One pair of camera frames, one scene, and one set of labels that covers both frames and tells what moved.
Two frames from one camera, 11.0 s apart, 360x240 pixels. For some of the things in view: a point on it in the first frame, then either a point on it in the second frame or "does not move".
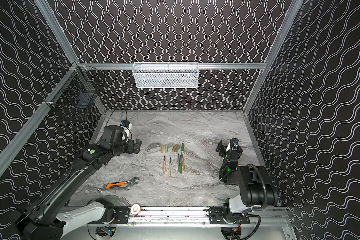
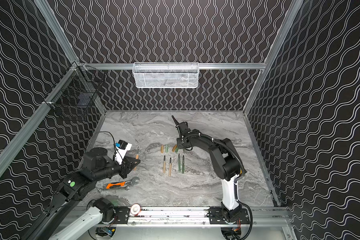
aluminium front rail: [199, 215] does not move
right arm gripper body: [225, 150] → [184, 132]
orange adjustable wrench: [123, 184] does not move
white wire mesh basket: [165, 75] does not move
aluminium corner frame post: [293, 9] does not move
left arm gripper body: [133, 145] → [127, 167]
